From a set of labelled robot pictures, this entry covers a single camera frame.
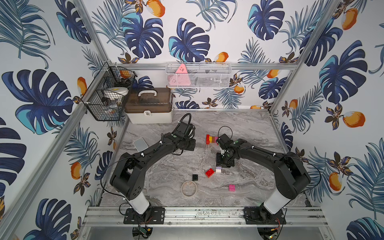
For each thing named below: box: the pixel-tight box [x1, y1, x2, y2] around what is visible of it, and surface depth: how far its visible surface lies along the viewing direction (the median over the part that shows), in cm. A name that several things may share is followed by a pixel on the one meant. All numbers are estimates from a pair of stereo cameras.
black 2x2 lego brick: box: [192, 174, 198, 181], surface depth 87 cm
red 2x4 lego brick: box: [206, 134, 211, 145], surface depth 103 cm
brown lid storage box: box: [124, 87, 173, 124], surface depth 105 cm
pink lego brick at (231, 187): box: [228, 184, 236, 192], surface depth 83 cm
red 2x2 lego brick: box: [205, 168, 215, 178], surface depth 90 cm
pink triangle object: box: [175, 63, 188, 74], surface depth 90 cm
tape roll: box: [181, 180, 198, 197], surface depth 85 cm
